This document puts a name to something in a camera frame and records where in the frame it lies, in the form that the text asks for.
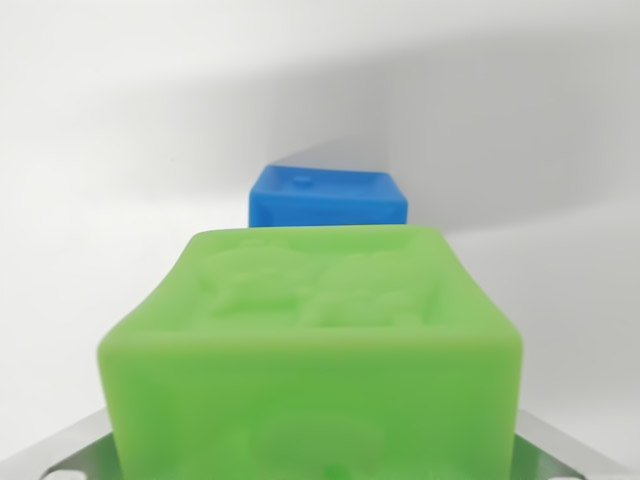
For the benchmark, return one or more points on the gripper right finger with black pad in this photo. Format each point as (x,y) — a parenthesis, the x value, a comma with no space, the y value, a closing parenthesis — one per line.
(560,457)

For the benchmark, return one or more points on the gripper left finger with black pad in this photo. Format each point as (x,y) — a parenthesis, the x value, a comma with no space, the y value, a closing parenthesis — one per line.
(65,457)

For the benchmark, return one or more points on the green embossed cube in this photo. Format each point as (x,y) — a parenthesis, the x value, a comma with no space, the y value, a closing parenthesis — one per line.
(310,360)

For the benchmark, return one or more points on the blue embossed cube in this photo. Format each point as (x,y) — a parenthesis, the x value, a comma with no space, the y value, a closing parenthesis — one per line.
(325,202)

